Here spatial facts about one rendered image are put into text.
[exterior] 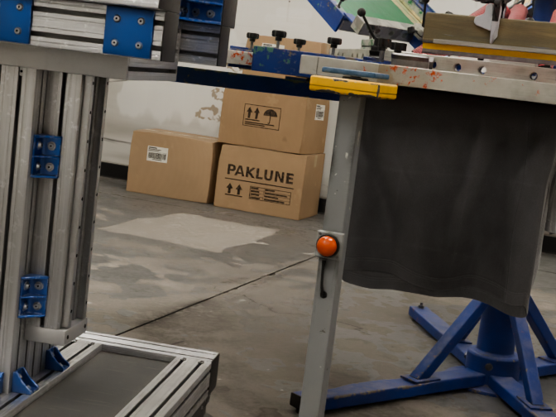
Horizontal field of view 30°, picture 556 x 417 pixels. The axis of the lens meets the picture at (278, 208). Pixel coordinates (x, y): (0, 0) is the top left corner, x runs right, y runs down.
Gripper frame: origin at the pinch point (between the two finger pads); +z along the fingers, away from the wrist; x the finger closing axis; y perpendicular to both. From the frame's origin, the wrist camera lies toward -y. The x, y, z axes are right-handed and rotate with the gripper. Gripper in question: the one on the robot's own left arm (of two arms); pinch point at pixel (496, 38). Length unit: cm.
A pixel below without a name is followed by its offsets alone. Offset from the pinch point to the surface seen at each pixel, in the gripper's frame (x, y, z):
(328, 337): 76, 10, 62
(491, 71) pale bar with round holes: -24.7, 3.9, 7.4
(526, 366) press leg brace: -62, -14, 94
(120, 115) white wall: -416, 331, 63
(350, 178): 76, 10, 32
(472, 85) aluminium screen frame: 57, -6, 12
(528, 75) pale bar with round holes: -24.7, -5.8, 7.3
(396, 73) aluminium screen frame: 57, 9, 12
